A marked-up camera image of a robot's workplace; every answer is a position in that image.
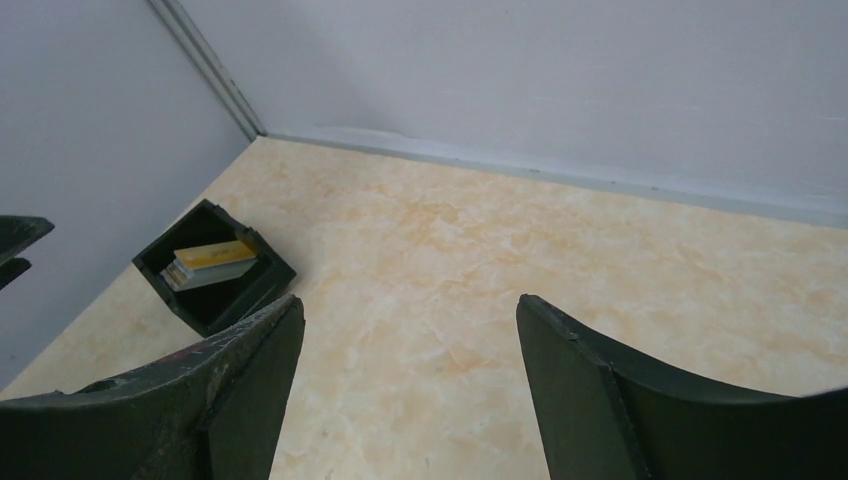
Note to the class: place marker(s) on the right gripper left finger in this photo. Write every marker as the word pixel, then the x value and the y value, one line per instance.
pixel 213 410

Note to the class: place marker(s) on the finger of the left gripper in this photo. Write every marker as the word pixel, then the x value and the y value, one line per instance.
pixel 17 234

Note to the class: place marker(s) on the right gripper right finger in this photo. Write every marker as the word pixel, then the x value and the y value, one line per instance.
pixel 608 411

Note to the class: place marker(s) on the black card tray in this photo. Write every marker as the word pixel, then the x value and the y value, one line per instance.
pixel 210 309

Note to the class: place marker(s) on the grey card stack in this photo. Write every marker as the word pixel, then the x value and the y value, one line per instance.
pixel 179 278

